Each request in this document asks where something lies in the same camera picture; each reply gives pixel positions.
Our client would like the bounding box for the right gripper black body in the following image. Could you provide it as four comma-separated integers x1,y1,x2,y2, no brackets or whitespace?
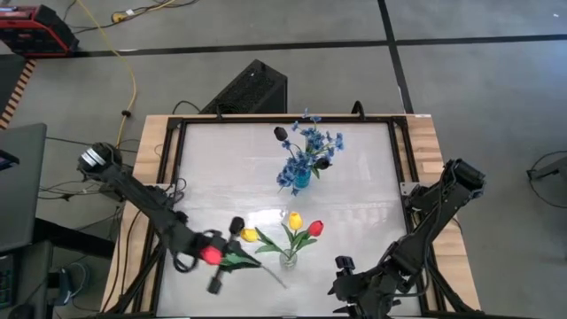
334,253,402,319

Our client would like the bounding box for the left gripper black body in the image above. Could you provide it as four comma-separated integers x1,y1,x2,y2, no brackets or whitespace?
193,215,246,296

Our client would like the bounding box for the yellow artificial tulip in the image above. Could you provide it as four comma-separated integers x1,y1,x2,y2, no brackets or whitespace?
240,227,289,259
283,211,305,258

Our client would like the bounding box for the red artificial tulip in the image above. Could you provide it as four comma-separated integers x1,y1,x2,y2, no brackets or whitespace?
198,245,289,290
290,219,325,261

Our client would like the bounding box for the blue glass vase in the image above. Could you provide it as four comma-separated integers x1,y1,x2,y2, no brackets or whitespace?
292,170,313,191

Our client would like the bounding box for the black artificial tulip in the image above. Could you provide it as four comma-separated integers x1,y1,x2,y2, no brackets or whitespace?
309,155,333,181
273,126,302,174

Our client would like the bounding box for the blue artificial flower bunch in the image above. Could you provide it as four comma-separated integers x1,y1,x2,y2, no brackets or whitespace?
275,108,346,197

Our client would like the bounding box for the clear cut-glass vase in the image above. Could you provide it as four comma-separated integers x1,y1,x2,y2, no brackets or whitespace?
278,247,299,270

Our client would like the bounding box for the black perforated computer tower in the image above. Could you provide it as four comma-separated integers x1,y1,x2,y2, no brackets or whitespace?
198,58,289,115

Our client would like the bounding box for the black desk base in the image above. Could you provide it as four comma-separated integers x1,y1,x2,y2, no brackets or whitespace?
33,216,116,261

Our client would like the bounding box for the grey desk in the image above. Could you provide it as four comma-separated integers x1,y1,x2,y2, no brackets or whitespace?
0,122,48,253

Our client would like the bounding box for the red black equipment case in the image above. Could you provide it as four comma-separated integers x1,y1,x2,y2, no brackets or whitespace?
0,4,81,58

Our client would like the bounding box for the black table frame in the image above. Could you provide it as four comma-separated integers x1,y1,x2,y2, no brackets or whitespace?
150,113,429,319

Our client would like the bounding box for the long yellow cable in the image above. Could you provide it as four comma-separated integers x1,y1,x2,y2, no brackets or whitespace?
75,0,136,147

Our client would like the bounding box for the yellow plug cable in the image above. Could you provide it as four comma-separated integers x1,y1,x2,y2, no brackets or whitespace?
110,0,178,24

